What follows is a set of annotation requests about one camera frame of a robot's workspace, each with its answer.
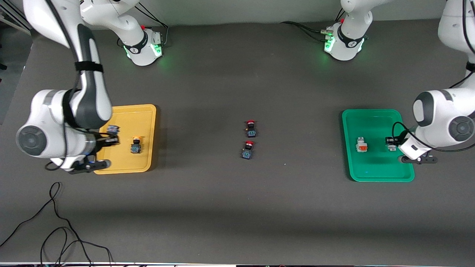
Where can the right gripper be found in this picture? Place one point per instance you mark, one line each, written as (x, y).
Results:
(102, 141)

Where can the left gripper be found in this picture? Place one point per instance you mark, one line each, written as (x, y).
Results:
(392, 141)

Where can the white switch with green block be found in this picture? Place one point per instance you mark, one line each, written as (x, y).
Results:
(392, 148)

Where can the yellow push button switch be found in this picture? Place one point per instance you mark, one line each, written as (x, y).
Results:
(113, 129)
(136, 149)

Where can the white switch with orange block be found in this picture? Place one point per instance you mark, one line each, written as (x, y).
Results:
(362, 145)

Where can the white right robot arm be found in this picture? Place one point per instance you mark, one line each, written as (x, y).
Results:
(41, 111)

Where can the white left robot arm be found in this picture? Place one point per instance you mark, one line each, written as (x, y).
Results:
(438, 111)

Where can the yellow plastic tray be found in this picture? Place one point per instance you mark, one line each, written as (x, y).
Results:
(130, 118)

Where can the green plastic tray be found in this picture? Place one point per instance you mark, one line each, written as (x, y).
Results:
(374, 167)

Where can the red push button switch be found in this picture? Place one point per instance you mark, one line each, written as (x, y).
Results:
(252, 132)
(247, 152)

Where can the aluminium frame rail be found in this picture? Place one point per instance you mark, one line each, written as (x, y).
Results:
(15, 18)

